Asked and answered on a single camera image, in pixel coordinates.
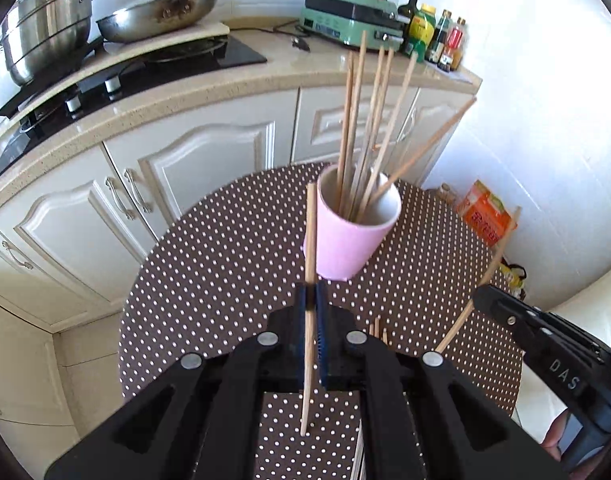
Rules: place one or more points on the dark olive oil bottle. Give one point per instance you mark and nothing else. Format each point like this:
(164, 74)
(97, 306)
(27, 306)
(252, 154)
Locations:
(410, 7)

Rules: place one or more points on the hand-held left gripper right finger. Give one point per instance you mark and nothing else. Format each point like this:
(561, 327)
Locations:
(323, 355)

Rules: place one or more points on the brown polka-dot tablecloth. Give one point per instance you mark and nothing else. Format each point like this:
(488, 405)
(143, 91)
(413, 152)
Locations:
(225, 260)

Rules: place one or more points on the cream kitchen base cabinet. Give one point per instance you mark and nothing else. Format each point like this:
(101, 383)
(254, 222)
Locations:
(210, 160)

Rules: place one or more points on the white paper sheet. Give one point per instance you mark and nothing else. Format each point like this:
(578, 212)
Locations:
(463, 76)

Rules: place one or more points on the white hob knob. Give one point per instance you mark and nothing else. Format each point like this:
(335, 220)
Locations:
(73, 102)
(112, 85)

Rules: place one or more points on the beige speckled countertop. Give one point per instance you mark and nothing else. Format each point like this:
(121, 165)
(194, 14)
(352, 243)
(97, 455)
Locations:
(285, 75)

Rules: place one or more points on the cooking oil jug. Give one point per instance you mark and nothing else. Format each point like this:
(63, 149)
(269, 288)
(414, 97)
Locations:
(446, 194)

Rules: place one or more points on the black glass gas hob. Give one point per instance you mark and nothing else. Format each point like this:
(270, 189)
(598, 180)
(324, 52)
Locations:
(240, 55)

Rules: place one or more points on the red label sauce bottle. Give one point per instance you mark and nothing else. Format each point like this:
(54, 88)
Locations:
(455, 37)

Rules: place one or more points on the person's right hand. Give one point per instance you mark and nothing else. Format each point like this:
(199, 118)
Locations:
(556, 435)

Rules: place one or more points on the pink cup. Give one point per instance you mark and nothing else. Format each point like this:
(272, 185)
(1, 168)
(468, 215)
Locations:
(335, 245)

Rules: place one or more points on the yellow packet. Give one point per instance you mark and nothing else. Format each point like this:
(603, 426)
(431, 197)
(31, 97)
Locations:
(513, 275)

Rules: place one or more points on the pile of bamboo chopsticks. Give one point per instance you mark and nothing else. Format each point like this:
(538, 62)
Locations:
(378, 332)

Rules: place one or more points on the yellow green bottle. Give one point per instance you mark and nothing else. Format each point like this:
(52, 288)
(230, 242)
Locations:
(421, 30)

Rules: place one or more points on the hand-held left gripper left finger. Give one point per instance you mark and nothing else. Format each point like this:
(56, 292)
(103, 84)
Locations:
(299, 355)

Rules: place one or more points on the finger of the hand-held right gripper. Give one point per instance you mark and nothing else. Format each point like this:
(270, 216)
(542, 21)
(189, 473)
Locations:
(500, 310)

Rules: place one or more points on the white appliance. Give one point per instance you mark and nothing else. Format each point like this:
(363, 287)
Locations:
(585, 300)

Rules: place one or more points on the green electric grill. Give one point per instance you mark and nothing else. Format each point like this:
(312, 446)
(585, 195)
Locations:
(335, 20)

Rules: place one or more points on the steel burner pan support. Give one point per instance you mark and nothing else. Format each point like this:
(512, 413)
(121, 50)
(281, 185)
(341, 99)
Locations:
(185, 52)

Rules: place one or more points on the stainless steel steamer pot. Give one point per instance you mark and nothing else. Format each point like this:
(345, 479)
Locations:
(40, 35)

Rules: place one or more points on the dark soy sauce bottle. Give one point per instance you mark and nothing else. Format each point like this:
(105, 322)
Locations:
(439, 37)

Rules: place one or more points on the beige stone slab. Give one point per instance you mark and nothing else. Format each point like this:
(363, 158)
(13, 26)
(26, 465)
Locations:
(205, 30)

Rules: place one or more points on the orange bag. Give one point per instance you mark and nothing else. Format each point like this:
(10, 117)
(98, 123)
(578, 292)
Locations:
(485, 217)

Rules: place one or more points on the small sauce bottle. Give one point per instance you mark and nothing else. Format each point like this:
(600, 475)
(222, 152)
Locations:
(448, 62)

